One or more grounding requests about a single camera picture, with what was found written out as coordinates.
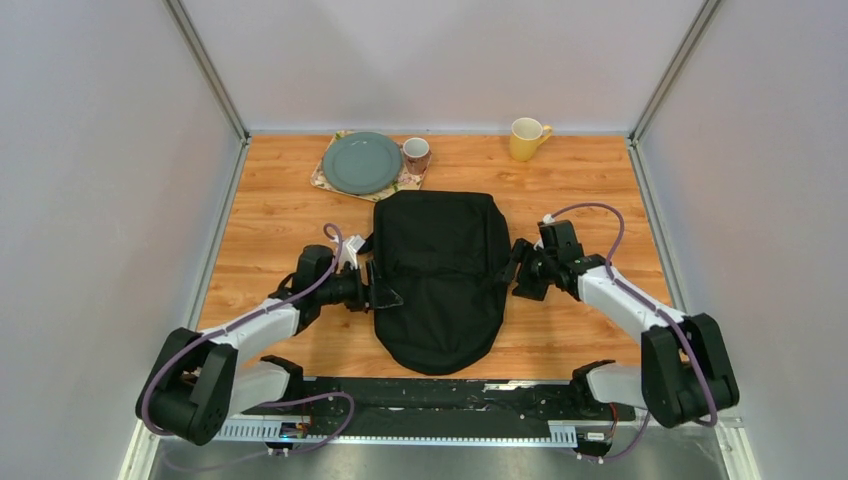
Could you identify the black fabric student bag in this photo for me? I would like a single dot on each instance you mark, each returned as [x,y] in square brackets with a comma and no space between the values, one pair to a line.
[442,254]

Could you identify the brown patterned mug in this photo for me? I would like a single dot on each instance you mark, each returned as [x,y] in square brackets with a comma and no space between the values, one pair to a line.
[417,154]

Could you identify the floral serving tray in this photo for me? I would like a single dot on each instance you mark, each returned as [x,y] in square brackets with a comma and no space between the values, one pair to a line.
[404,181]

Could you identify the yellow ceramic mug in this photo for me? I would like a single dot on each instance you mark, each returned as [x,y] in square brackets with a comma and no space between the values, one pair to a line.
[527,135]

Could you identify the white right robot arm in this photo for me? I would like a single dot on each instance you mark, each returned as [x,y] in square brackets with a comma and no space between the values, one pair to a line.
[685,373]

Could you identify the teal ceramic plate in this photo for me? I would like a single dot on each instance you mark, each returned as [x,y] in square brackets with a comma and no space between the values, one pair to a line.
[362,163]

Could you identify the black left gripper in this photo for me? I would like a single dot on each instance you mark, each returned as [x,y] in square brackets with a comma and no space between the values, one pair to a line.
[382,295]

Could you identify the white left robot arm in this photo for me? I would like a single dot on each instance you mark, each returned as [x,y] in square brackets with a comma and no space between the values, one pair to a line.
[199,379]

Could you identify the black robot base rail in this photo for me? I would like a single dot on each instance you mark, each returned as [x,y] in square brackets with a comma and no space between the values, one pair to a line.
[442,408]

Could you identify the aluminium frame post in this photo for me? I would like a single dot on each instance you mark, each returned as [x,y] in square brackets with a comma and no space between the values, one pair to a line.
[692,36]
[194,42]

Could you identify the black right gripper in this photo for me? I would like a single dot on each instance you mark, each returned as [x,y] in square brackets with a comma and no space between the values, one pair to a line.
[521,250]

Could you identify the aluminium frame post right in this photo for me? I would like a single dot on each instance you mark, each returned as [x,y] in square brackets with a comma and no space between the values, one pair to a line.
[692,36]

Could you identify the aluminium frame post left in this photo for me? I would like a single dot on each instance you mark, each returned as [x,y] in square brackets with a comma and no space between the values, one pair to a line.
[194,42]

